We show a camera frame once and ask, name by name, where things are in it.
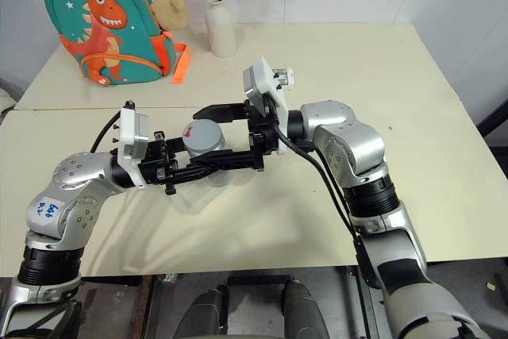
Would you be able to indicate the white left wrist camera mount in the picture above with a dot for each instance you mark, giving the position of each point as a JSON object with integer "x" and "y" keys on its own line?
{"x": 133, "y": 132}

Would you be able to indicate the white ceramic vase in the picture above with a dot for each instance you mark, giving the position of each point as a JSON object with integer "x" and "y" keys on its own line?
{"x": 219, "y": 25}

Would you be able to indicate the grey lidded clear jar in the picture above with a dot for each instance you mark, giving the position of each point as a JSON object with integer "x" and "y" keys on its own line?
{"x": 204, "y": 136}

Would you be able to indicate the beige plush toy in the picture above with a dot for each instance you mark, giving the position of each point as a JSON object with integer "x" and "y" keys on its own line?
{"x": 171, "y": 9}

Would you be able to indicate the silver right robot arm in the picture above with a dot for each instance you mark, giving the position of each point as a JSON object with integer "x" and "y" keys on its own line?
{"x": 357, "y": 148}

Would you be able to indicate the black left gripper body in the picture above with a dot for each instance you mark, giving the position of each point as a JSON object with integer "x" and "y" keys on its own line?
{"x": 156, "y": 162}

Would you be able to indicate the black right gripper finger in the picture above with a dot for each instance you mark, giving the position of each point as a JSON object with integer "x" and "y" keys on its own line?
{"x": 234, "y": 159}
{"x": 226, "y": 112}

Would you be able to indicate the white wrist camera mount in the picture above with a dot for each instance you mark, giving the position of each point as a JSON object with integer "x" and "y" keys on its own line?
{"x": 133, "y": 132}
{"x": 262, "y": 77}

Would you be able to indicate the dark rounded shape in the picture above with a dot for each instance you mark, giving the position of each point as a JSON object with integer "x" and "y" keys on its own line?
{"x": 208, "y": 311}
{"x": 299, "y": 307}

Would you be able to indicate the teal dinosaur backpack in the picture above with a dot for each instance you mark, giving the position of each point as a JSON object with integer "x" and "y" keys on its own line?
{"x": 107, "y": 21}

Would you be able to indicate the white sticker blue handwriting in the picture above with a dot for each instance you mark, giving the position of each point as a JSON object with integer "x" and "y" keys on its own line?
{"x": 47, "y": 210}

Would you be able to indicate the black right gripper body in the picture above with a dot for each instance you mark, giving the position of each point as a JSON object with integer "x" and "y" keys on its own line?
{"x": 262, "y": 132}

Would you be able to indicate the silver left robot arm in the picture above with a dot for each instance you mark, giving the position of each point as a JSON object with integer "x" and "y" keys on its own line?
{"x": 73, "y": 174}

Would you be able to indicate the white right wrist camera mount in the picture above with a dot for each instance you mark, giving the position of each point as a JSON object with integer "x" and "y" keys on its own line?
{"x": 262, "y": 77}

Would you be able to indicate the clear plastic jar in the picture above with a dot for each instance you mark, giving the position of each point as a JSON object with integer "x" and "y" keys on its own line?
{"x": 219, "y": 179}

